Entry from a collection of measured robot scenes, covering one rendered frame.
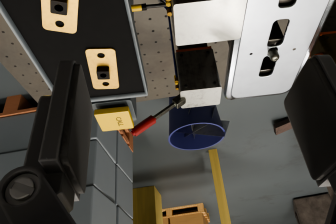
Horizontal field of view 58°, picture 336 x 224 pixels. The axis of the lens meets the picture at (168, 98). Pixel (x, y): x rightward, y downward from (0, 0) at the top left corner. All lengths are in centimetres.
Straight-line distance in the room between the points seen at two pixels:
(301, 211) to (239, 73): 524
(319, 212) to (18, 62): 537
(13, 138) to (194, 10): 206
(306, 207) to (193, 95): 533
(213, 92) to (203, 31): 24
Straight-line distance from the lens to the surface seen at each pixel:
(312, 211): 590
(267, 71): 77
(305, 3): 64
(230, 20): 46
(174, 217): 544
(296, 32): 69
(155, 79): 119
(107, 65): 42
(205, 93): 67
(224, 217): 323
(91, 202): 189
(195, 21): 45
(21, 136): 235
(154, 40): 103
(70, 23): 38
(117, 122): 55
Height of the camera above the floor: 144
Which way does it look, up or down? 35 degrees down
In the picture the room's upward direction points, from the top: 174 degrees clockwise
